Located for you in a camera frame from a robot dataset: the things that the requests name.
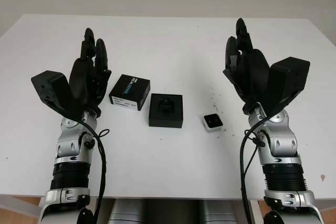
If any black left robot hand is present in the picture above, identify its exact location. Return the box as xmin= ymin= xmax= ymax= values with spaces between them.
xmin=68 ymin=27 xmax=113 ymax=120

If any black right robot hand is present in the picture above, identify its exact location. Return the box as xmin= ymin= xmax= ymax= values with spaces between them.
xmin=222 ymin=18 xmax=274 ymax=115

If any black RealSense box lid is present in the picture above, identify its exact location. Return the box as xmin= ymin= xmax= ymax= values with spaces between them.
xmin=108 ymin=73 xmax=152 ymax=111

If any black box base with insert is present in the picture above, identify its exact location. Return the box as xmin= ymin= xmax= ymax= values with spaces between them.
xmin=148 ymin=93 xmax=184 ymax=129

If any grey robot torso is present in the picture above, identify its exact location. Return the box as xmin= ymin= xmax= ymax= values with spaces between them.
xmin=109 ymin=199 xmax=237 ymax=224

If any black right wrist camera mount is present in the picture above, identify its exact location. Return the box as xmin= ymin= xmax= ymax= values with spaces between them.
xmin=267 ymin=56 xmax=311 ymax=112

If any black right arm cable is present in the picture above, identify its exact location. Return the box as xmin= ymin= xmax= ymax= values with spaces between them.
xmin=239 ymin=110 xmax=282 ymax=224

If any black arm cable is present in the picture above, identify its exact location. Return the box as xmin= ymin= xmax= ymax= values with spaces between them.
xmin=239 ymin=110 xmax=282 ymax=224
xmin=75 ymin=118 xmax=111 ymax=224

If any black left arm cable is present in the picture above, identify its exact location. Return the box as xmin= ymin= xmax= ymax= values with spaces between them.
xmin=75 ymin=118 xmax=111 ymax=224

